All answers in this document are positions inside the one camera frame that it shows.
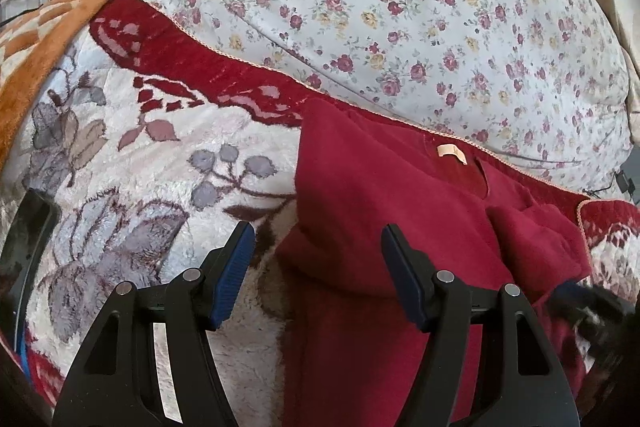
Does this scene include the orange checkered blanket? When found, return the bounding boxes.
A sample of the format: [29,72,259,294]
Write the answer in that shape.
[0,0,119,168]

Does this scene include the red and white floral blanket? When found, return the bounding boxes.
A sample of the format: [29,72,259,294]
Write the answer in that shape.
[0,0,640,413]

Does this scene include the dark red sweater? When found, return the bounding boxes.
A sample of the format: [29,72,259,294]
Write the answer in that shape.
[274,98,594,427]

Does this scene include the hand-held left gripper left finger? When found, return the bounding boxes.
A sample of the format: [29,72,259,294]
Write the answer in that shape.
[52,221,257,427]

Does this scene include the white floral quilt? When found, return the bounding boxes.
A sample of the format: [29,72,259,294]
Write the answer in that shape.
[111,0,632,196]

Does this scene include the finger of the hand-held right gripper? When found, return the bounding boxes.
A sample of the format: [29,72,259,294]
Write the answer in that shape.
[545,283,640,358]

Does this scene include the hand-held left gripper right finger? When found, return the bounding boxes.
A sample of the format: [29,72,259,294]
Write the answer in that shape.
[381,224,581,427]

